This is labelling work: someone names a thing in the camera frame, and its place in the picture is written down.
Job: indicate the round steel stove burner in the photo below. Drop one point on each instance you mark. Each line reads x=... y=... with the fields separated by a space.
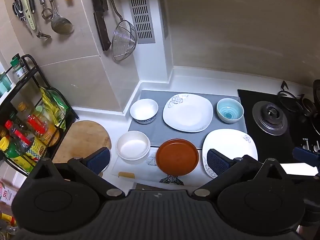
x=269 y=117

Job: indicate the yellow box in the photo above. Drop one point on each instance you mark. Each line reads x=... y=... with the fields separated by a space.
x=36 y=150

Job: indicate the grey table mat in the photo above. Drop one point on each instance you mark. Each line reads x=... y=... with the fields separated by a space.
x=155 y=130

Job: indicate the black pot support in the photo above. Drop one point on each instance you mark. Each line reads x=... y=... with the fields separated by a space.
x=287 y=95

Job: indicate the black metal rack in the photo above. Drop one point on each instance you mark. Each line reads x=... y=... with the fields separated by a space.
x=35 y=80

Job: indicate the bottle with red cap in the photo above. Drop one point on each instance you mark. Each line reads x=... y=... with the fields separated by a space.
x=16 y=133

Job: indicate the white leaf-printed mat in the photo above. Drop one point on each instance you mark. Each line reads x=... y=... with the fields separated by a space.
x=150 y=171

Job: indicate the oil bottle with yellow cap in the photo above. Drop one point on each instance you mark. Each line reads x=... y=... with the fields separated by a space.
x=23 y=111

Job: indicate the stove knob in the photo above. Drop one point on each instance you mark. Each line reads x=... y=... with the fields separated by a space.
x=317 y=146
x=306 y=145

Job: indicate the yellow snack packet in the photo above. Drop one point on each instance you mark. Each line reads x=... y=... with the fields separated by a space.
x=50 y=107

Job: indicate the pale green peeler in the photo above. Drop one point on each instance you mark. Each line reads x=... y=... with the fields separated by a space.
x=29 y=17

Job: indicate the white vent grille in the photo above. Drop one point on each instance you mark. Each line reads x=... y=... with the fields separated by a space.
x=140 y=12

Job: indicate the round wooden cutting board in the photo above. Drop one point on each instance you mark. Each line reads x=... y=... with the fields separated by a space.
x=82 y=140

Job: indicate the dark pot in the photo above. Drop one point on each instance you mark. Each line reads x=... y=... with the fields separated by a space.
x=315 y=97

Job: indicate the brown round plate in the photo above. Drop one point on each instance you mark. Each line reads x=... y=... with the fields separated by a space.
x=177 y=158

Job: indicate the teal container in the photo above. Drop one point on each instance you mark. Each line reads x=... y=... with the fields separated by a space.
x=3 y=83

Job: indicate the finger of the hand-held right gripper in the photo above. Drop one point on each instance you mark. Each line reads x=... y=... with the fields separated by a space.
x=303 y=155
x=297 y=169

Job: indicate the plain white round bowl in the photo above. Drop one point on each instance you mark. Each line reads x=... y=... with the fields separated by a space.
x=132 y=147

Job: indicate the white bowl with blue pattern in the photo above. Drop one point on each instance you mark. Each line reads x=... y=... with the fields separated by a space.
x=144 y=110

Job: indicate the black glass gas stove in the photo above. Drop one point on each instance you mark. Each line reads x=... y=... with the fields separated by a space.
x=250 y=135

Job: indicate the spice jar with green lid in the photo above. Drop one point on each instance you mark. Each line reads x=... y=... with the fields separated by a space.
x=18 y=67

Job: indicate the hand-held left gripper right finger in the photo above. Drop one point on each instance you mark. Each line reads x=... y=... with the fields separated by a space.
x=218 y=162

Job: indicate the white square plate small flowers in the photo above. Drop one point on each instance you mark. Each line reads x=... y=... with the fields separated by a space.
x=231 y=142

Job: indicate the steel ladle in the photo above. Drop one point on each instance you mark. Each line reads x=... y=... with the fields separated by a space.
x=61 y=22

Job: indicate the teal ceramic bowl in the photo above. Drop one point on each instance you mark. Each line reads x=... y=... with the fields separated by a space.
x=230 y=110

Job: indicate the white square plate large flower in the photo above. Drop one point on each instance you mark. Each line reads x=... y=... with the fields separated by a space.
x=187 y=113

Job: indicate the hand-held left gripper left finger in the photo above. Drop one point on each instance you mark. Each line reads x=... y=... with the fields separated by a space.
x=98 y=160

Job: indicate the oil bottle with red label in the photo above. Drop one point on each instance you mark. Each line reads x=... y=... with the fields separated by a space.
x=37 y=125

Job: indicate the white box with red print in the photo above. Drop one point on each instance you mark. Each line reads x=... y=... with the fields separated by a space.
x=6 y=195

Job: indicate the green snack packet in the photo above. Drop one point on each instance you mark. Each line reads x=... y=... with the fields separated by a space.
x=61 y=102

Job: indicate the green bottle with yellow cap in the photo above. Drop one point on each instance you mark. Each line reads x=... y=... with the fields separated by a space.
x=10 y=152

